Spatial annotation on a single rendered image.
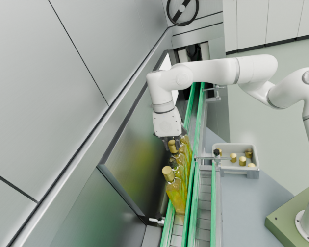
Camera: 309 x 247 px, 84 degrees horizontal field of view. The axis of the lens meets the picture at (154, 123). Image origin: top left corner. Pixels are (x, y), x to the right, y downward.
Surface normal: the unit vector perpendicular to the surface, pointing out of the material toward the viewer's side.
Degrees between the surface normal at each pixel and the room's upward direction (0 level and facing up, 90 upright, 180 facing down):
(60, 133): 90
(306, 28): 90
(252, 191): 0
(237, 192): 0
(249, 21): 90
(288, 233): 1
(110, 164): 90
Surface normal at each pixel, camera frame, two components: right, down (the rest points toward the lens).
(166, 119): -0.30, 0.41
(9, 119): 0.92, -0.06
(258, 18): -0.26, 0.66
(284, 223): -0.31, -0.75
